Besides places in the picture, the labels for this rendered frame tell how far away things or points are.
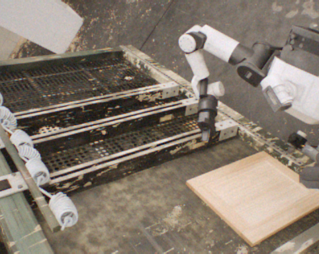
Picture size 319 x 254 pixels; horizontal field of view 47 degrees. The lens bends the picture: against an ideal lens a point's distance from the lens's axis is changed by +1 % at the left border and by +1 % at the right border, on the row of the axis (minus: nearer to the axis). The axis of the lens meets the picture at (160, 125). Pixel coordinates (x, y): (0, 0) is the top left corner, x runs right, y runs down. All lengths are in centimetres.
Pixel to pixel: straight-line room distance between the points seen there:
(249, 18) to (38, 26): 277
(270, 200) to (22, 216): 94
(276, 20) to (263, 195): 195
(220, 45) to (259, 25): 181
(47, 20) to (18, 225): 401
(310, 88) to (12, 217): 106
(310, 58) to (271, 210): 60
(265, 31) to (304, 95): 193
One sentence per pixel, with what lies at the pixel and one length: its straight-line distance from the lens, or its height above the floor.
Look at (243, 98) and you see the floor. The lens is 305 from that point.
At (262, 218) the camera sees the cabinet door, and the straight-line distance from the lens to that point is 147.
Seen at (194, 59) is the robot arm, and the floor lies 138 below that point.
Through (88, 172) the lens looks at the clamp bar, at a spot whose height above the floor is 163.
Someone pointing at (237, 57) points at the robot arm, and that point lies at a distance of 148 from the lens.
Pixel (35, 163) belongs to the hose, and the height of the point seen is 189.
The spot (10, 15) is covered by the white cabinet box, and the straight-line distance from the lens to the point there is 490.
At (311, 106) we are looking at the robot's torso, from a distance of 133.
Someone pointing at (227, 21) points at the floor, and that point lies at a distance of 348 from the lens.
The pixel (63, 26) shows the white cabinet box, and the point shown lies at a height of 22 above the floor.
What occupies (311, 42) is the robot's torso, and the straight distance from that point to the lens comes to 134.
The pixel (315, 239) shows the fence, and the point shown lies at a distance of 145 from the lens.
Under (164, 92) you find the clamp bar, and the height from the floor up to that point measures 100.
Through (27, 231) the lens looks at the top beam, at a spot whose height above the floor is 190.
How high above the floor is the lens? 253
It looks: 47 degrees down
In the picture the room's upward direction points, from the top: 67 degrees counter-clockwise
